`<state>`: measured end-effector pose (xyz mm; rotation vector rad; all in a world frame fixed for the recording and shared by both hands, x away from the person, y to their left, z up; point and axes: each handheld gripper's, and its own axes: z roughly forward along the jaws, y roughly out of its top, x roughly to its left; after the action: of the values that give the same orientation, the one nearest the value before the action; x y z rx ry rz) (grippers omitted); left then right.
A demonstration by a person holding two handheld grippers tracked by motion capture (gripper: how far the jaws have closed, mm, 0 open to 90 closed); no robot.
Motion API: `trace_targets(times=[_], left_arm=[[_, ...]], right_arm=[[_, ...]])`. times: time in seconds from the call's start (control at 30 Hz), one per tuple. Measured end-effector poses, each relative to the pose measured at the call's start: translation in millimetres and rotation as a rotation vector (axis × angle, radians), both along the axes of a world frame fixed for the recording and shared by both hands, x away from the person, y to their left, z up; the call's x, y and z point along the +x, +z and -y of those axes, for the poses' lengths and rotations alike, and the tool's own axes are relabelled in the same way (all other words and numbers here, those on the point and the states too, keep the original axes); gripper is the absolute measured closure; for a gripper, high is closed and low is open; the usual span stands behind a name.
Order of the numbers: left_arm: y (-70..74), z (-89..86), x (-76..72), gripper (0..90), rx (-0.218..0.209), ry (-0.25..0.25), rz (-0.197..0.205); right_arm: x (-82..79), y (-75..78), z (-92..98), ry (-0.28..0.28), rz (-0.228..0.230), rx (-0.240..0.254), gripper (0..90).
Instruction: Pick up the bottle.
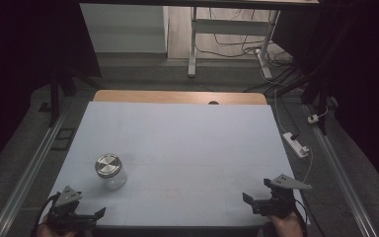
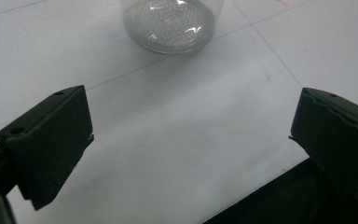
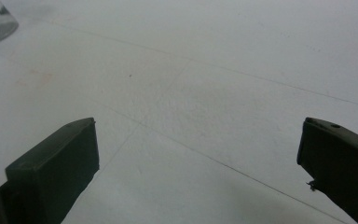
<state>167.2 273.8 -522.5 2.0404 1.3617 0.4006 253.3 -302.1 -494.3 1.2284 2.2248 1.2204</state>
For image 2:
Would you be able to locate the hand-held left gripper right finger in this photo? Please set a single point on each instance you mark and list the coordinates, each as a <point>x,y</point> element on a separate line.
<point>338,140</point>

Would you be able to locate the clear glass jar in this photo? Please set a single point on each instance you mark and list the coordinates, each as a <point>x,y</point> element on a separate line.
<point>171,26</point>

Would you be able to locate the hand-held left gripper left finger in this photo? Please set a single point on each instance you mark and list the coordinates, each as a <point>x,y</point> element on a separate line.
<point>52,146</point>

